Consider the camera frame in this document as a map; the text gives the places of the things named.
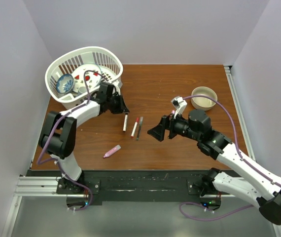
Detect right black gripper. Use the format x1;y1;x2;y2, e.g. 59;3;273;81
147;109;200;142

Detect white black marker pen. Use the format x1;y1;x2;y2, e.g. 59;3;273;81
123;117;128;132

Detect green gel pen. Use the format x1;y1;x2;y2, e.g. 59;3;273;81
136;122;142;141

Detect white red marker pen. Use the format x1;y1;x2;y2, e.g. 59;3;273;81
131;122;138;138

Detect pink highlighter pen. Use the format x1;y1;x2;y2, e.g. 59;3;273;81
103;145;121;158

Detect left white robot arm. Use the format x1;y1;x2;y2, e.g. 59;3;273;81
37;82;129;194

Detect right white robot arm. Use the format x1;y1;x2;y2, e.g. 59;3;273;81
147;110;281;225

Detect white plate with fruit pattern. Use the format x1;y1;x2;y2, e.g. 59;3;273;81
71;63;102;92

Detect white cup in basket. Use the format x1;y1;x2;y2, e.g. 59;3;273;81
77;86;87;96

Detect beige ceramic bowl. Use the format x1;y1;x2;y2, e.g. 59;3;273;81
191;86;217;111

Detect white plastic dish basket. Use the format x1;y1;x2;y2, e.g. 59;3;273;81
45;46;123;109

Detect blue patterned bowl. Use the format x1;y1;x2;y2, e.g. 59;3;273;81
56;74;74;95

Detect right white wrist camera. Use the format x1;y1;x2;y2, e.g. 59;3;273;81
171;96;187;118

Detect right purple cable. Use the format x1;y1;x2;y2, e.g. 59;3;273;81
179;95;281;221

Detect purple cable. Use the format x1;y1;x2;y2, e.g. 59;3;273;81
36;70;111;212
179;95;281;221

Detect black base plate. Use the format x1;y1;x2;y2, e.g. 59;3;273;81
56;169;230;205

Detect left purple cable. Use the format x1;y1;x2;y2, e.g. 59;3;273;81
36;70;111;212

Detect aluminium frame rail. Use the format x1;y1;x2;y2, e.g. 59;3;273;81
14;174;65;197

